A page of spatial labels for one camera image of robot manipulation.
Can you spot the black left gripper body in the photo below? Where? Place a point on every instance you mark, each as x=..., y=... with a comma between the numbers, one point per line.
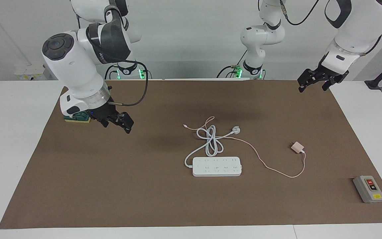
x=332, y=69

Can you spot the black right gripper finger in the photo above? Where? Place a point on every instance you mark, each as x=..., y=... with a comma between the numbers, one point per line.
x=105, y=123
x=125, y=122

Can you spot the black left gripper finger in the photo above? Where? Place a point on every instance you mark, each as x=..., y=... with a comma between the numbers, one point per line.
x=332, y=83
x=310, y=77

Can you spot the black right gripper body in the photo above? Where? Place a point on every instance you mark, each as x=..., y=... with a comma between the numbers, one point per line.
x=104, y=113

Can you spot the pink charger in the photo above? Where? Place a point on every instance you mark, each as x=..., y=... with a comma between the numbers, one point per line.
x=297, y=147

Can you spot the white power strip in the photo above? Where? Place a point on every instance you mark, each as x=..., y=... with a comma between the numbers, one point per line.
x=216, y=167

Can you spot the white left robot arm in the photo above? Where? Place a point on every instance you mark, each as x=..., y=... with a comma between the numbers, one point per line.
x=356, y=30

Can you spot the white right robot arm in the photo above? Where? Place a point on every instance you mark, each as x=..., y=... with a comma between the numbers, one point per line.
x=75, y=69

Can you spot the brown table mat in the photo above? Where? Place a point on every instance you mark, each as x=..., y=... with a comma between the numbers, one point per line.
x=128, y=172

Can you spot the white box with yellow labels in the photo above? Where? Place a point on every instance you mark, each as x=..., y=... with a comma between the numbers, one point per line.
x=28, y=75

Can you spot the green knife switch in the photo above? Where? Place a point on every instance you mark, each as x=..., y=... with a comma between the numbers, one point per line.
x=78, y=118

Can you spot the grey button switch box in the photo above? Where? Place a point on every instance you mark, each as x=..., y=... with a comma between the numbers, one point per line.
x=370, y=189

